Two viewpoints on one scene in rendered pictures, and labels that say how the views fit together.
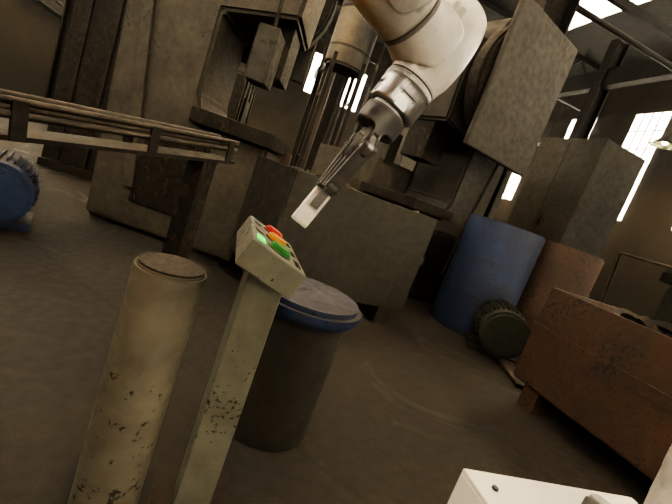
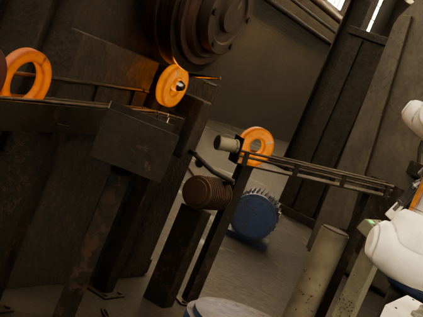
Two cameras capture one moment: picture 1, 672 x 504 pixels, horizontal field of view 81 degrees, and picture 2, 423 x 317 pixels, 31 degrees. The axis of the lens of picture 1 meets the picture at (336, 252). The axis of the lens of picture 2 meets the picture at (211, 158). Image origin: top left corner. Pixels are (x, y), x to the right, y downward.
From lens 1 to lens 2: 2.45 m
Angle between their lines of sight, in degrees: 43
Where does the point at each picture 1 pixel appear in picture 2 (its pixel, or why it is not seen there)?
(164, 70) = (393, 129)
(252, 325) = (364, 264)
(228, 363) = (350, 280)
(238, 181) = not seen: outside the picture
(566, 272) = not seen: outside the picture
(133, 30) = (374, 97)
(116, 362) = (306, 265)
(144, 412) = (312, 290)
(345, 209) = not seen: outside the picture
